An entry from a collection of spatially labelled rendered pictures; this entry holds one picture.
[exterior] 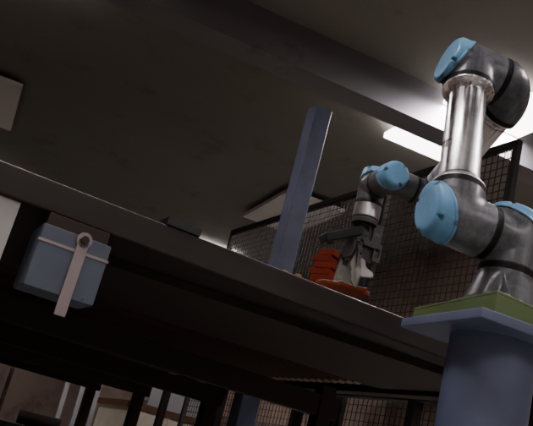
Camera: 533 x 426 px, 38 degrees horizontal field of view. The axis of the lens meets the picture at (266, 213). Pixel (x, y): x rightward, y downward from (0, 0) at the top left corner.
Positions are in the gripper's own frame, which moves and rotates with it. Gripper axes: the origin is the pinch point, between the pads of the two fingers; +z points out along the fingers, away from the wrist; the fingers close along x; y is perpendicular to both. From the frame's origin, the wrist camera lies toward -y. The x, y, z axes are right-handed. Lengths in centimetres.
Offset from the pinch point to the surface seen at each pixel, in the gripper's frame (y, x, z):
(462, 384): 1, -59, 26
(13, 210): -85, -37, 17
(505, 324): 1, -70, 16
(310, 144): 45, 175, -117
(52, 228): -78, -39, 19
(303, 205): 49, 176, -83
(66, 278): -72, -39, 27
